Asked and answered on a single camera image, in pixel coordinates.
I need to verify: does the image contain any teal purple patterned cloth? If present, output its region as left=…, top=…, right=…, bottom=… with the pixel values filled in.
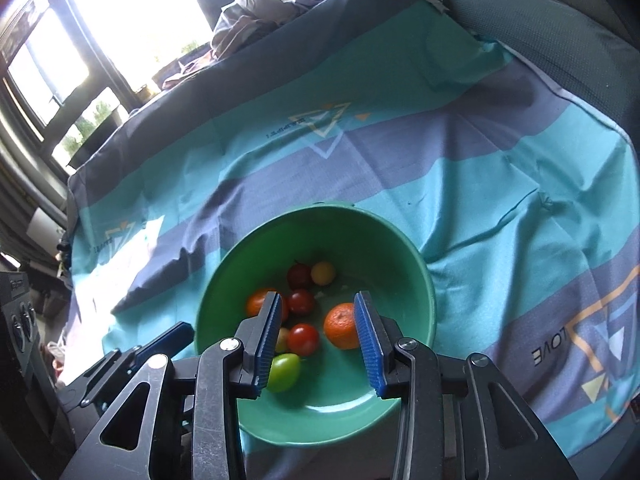
left=63, top=0, right=639, bottom=479

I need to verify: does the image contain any crumpled clothes pile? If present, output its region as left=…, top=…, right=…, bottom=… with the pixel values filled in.
left=162, top=0, right=321, bottom=90

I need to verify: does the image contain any yellow-brown small fruit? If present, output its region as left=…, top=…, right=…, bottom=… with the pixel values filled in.
left=310, top=261, right=336, bottom=287
left=274, top=327, right=290, bottom=354

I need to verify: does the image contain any red cherry tomato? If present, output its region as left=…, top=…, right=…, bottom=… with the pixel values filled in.
left=286, top=262, right=314, bottom=290
left=288, top=323, right=320, bottom=358
left=286, top=289, right=316, bottom=316

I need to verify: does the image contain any orange mandarin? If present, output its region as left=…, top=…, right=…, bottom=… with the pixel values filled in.
left=245, top=287, right=290, bottom=322
left=323, top=302, right=359, bottom=350

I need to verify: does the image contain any grey sofa cushion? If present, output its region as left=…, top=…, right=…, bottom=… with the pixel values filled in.
left=444, top=0, right=639, bottom=139

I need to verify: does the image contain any window frame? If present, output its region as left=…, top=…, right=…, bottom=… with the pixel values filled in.
left=1, top=0, right=230, bottom=214

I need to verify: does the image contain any green plastic bowl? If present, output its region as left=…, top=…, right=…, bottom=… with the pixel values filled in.
left=195, top=204, right=435, bottom=446

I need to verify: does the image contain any green lime-shaped fruit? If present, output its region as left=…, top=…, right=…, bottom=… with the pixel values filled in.
left=267, top=353, right=300, bottom=393

